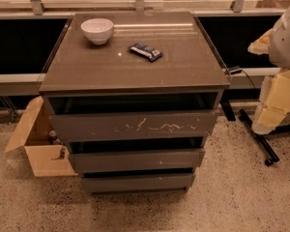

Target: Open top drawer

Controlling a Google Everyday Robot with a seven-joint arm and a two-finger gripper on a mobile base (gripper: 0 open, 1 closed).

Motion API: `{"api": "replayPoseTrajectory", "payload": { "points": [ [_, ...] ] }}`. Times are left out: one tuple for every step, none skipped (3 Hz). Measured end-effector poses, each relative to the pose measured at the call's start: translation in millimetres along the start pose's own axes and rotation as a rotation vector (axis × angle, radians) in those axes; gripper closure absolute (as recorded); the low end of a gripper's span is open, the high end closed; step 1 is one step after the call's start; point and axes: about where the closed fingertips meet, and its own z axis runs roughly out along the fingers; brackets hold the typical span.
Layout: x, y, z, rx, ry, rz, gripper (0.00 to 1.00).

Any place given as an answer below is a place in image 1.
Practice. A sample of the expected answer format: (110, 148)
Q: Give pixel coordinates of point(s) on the white ceramic bowl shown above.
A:
(97, 30)

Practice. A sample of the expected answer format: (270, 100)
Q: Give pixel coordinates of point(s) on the grey drawer cabinet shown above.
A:
(84, 78)

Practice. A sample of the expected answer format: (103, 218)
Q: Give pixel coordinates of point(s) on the grey bottom drawer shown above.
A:
(139, 183)

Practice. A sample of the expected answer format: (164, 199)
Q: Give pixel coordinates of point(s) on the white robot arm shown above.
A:
(279, 52)

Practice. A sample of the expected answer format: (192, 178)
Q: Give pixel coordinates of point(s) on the grey drawer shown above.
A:
(139, 183)
(136, 160)
(128, 126)

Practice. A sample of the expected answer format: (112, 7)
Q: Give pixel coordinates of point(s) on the black wheeled stand base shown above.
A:
(272, 156)

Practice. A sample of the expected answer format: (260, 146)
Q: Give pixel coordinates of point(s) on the open cardboard box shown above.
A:
(34, 134)

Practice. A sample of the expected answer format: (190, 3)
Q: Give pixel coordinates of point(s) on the grey top drawer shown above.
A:
(128, 126)

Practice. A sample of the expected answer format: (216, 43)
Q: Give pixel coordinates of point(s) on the blue snack packet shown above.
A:
(145, 51)

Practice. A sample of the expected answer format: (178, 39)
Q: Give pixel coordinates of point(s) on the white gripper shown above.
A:
(286, 43)

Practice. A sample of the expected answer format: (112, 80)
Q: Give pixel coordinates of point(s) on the grey middle drawer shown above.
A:
(136, 160)

